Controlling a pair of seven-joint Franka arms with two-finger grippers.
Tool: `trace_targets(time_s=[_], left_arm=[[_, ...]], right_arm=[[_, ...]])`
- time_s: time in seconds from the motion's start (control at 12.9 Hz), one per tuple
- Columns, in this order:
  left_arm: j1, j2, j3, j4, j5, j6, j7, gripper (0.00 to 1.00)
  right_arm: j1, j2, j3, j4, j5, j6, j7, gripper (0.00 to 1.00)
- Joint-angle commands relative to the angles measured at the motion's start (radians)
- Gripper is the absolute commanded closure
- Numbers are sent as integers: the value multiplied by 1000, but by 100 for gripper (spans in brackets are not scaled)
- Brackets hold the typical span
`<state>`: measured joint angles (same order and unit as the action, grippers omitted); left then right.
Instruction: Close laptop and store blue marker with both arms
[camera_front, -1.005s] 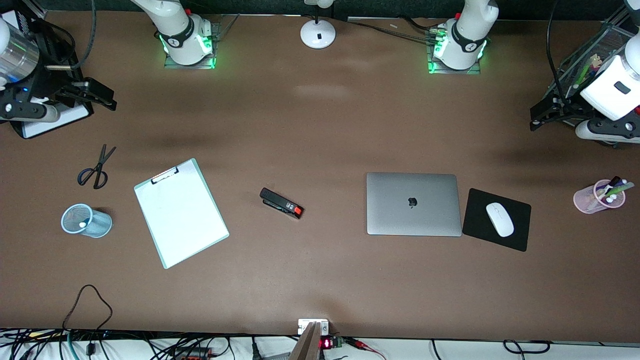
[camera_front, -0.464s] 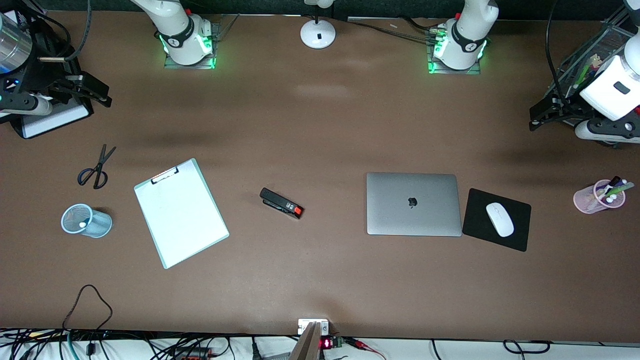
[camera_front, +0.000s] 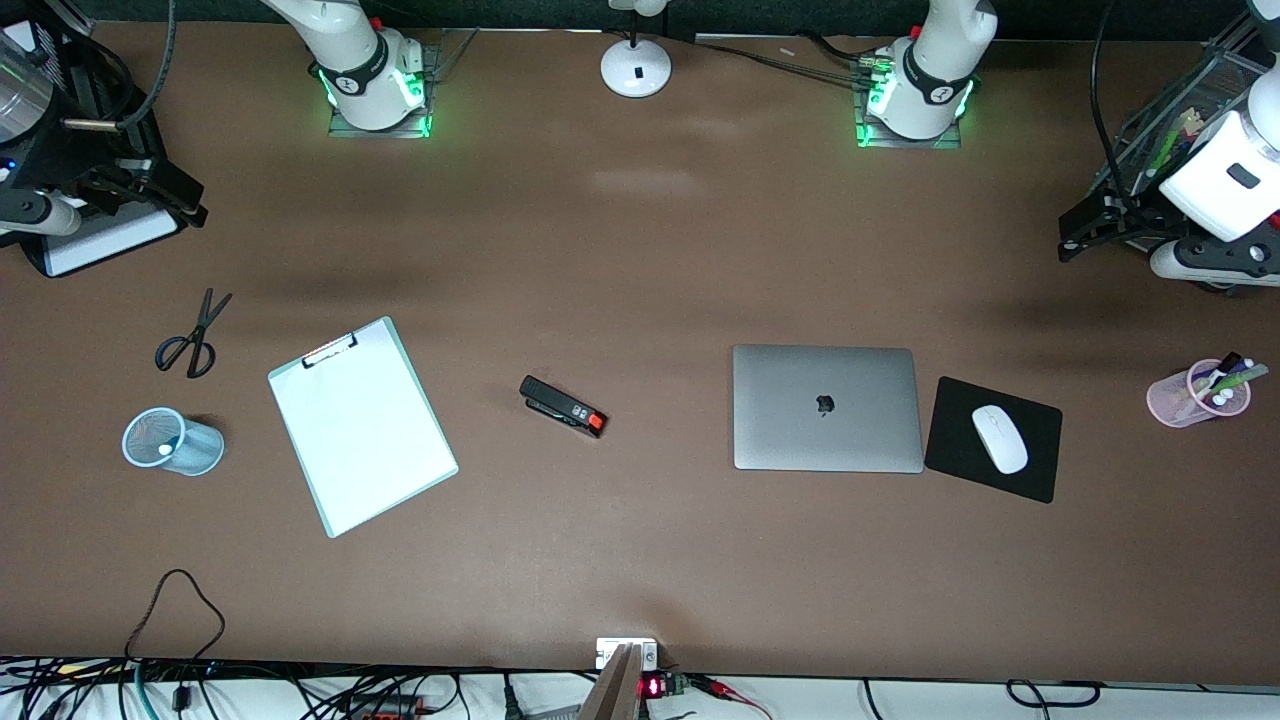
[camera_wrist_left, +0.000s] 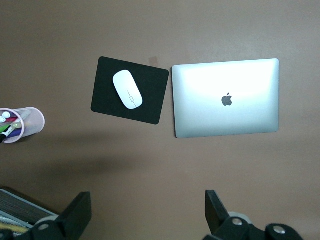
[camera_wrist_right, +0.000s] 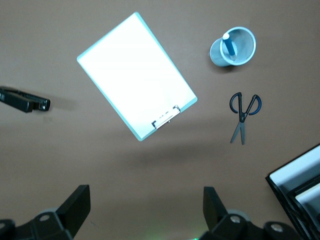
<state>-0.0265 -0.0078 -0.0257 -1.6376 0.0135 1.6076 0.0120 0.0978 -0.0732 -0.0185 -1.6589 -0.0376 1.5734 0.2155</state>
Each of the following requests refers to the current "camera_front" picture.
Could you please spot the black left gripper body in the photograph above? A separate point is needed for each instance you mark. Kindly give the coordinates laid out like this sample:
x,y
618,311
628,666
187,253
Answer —
x,y
1137,208

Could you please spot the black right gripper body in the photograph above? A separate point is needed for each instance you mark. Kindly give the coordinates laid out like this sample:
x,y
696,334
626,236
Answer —
x,y
62,158

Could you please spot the silver laptop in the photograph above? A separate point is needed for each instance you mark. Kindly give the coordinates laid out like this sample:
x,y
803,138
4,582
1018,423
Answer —
x,y
780,410

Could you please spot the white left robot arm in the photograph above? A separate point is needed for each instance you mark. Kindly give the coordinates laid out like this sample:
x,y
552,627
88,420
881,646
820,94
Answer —
x,y
930,80

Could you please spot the green marker in organiser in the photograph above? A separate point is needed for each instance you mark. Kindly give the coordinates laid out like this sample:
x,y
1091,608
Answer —
x,y
1172,145

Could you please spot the black capped marker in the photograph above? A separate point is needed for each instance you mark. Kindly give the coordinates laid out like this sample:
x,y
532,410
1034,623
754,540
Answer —
x,y
1226,365

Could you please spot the green marker in cup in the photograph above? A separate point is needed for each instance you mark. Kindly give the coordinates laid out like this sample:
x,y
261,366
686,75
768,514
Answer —
x,y
1245,377

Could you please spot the black stacked paper trays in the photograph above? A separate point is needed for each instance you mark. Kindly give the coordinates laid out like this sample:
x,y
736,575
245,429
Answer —
x,y
100,245

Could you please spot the black blue scissors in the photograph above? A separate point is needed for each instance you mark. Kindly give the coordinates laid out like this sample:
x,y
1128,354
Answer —
x,y
201,330

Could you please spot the pink translucent cup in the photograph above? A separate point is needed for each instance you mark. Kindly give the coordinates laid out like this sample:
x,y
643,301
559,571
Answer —
x,y
1170,400

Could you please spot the white computer mouse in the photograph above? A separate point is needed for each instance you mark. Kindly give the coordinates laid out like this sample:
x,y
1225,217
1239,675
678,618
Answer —
x,y
1000,440

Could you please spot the black mouse pad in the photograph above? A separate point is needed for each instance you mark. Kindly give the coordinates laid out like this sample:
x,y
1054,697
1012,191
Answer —
x,y
950,440

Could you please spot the blue mesh pen cup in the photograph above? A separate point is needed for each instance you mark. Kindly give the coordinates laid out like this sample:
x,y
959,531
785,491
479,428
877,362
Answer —
x,y
200,450

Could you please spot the pale green clipboard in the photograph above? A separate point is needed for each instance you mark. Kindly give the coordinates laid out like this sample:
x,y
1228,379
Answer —
x,y
300,455

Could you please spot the white paper sheet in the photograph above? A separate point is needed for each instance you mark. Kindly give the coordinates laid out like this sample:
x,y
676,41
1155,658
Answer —
x,y
370,440

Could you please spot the black stapler orange tip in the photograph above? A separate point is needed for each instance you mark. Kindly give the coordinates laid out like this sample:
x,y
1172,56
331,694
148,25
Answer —
x,y
560,405

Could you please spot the white lamp base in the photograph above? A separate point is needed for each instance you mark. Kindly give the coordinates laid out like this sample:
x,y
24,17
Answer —
x,y
636,70

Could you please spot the orange black power strip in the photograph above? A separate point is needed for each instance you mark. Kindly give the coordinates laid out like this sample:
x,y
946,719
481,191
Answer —
x,y
385,708

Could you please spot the circuit board red display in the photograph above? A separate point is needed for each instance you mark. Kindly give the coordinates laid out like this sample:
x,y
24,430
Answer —
x,y
665,686

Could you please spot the white small box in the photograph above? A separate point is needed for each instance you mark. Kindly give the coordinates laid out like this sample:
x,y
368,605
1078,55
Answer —
x,y
610,650

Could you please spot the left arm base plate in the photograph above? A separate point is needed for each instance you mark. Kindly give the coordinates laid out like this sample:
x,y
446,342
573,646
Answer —
x,y
950,140

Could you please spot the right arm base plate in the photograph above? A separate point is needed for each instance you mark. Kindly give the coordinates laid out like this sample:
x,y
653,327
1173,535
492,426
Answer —
x,y
345,128

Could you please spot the wooden camera post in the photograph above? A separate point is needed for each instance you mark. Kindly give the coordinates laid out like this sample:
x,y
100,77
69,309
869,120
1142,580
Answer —
x,y
615,690

